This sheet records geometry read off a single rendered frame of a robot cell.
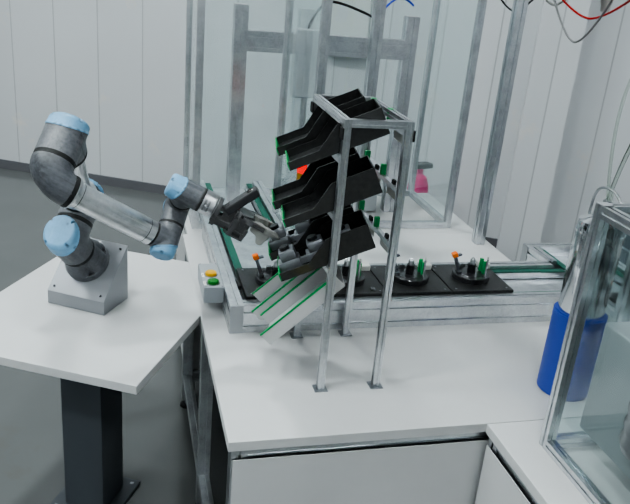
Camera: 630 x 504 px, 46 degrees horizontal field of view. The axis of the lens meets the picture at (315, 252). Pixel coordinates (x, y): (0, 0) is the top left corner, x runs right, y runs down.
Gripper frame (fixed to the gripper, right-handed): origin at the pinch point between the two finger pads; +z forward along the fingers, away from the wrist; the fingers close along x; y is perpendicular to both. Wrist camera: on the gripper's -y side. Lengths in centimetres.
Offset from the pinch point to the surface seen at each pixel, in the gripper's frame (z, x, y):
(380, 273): 49, -37, 8
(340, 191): 4.0, 26.2, -25.9
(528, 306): 99, -25, -10
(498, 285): 88, -32, -10
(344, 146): -1.4, 26.7, -36.9
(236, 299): 2.0, -11.2, 31.1
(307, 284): 13.9, 11.0, 7.1
